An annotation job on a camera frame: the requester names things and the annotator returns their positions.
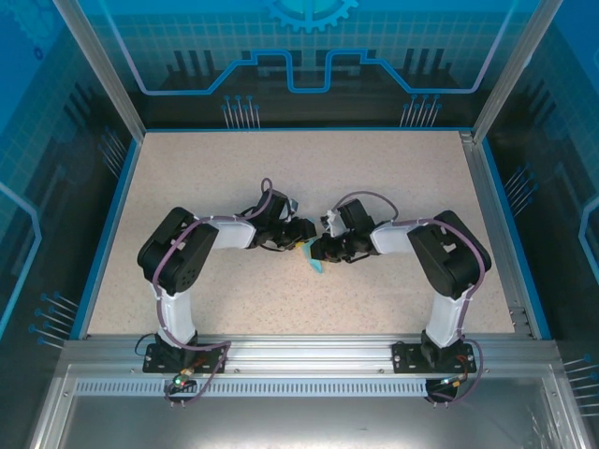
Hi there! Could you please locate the aluminium frame post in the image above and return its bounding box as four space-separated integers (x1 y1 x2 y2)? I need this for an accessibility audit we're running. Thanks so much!
472 0 565 144
51 0 146 141

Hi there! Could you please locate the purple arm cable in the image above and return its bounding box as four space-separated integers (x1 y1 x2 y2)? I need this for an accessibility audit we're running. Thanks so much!
152 176 273 408
334 190 488 406

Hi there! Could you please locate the green lit cable connector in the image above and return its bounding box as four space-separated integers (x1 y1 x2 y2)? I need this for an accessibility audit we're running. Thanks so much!
438 373 470 390
168 368 197 390

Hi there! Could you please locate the light blue cloth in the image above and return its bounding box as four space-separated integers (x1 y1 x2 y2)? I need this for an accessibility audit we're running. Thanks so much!
299 238 325 275

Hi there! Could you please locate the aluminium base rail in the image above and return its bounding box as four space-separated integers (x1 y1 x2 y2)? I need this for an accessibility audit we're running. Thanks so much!
60 332 561 375

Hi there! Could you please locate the blue gear print panel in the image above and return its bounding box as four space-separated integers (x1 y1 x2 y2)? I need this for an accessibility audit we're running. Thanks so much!
74 0 539 130

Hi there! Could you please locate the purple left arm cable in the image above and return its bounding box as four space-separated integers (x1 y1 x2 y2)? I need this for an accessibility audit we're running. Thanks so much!
152 176 273 408

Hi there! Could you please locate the aluminium sheet tray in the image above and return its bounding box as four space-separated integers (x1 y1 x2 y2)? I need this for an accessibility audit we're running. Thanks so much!
27 364 584 449

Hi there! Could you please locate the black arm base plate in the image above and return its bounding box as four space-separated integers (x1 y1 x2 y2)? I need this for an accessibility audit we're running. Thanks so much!
391 340 477 374
142 343 228 374

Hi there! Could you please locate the blue circuit print panel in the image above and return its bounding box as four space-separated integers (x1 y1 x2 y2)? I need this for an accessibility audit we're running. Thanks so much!
481 0 599 449
0 0 141 449

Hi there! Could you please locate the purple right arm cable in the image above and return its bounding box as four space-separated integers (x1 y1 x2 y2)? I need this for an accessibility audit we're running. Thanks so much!
334 190 488 406

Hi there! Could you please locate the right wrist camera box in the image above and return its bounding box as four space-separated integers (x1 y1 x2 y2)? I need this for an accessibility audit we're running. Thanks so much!
320 210 347 238

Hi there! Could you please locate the aluminium side rail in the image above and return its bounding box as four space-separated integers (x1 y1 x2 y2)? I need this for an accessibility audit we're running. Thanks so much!
458 130 534 338

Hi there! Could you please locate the slotted grey cable duct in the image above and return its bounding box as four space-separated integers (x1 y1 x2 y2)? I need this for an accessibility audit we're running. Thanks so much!
73 379 444 398

